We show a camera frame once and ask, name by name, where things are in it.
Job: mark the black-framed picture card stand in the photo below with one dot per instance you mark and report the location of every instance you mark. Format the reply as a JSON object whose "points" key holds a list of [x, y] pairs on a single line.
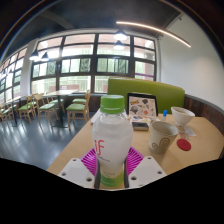
{"points": [[142, 105]]}

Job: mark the wooden green-seated chairs group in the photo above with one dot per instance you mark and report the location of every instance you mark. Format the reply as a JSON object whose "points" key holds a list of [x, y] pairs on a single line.
{"points": [[77, 107]]}

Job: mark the beige swirl-patterned ceramic cup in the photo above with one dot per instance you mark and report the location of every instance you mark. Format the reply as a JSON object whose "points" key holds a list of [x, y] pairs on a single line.
{"points": [[162, 138]]}

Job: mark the white ceramic bowl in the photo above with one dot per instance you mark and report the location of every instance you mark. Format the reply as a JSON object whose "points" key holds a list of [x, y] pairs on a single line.
{"points": [[182, 116]]}

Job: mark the long curved linear light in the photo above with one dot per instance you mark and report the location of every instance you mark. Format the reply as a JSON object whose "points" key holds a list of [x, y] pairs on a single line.
{"points": [[156, 30]]}

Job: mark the small white paper receipt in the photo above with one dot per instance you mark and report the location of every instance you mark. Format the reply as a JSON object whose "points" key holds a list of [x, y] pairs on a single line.
{"points": [[189, 132]]}

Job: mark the hanging pendant lamps group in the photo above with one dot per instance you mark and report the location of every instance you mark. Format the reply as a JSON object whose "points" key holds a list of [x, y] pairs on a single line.
{"points": [[120, 35]]}

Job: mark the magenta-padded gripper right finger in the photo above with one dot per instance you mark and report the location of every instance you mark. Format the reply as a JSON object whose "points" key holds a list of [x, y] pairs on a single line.
{"points": [[150, 170]]}

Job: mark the flat round red coaster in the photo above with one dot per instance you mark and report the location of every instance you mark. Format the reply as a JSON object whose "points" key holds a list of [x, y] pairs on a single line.
{"points": [[183, 144]]}

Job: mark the green upholstered bench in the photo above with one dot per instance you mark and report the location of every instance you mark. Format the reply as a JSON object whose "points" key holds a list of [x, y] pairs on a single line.
{"points": [[146, 88]]}

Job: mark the clear green-capped drink bottle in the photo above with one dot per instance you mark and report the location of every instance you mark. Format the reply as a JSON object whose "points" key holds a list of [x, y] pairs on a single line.
{"points": [[112, 136]]}

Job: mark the colourful printed sheet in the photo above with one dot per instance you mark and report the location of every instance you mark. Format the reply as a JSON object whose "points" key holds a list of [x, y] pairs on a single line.
{"points": [[141, 118]]}

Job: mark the small rectangular handheld device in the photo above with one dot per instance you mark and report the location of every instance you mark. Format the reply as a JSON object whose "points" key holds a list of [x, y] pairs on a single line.
{"points": [[140, 126]]}

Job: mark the wooden dining table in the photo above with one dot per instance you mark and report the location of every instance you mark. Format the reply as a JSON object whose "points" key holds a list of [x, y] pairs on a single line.
{"points": [[60, 92]]}

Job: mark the small blue-capped bottle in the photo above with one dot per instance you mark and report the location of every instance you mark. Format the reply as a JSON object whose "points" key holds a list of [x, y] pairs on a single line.
{"points": [[164, 116]]}

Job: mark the large dark-framed grid window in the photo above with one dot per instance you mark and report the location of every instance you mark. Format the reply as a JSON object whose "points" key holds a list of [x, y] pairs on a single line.
{"points": [[78, 65]]}

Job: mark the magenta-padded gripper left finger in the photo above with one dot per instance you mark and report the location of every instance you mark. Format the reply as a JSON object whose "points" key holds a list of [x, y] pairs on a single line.
{"points": [[75, 170]]}

